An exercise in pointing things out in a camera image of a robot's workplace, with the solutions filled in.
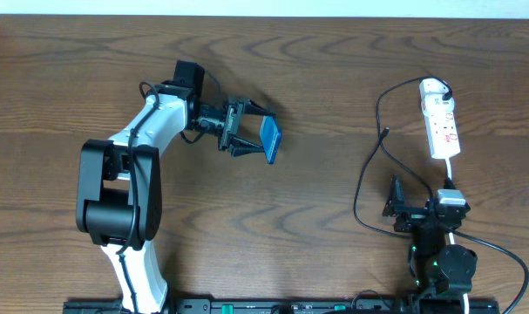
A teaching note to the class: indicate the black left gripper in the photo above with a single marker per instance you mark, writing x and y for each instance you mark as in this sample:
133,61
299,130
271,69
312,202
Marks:
228,127

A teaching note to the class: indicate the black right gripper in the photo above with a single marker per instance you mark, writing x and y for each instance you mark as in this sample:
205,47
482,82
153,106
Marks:
415,213

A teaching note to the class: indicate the blue smartphone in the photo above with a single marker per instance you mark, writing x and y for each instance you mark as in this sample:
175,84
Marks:
270,135

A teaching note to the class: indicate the white power strip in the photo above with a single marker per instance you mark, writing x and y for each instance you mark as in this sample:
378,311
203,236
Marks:
440,126

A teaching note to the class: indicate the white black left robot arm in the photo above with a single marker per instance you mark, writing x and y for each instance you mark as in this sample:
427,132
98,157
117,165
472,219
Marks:
119,203

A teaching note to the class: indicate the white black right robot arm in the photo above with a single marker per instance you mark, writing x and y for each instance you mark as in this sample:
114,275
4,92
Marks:
443,269

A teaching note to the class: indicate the white USB charger plug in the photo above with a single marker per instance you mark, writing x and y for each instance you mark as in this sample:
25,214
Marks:
434,85

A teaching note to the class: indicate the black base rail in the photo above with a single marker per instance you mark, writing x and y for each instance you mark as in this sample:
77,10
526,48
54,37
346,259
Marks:
363,305

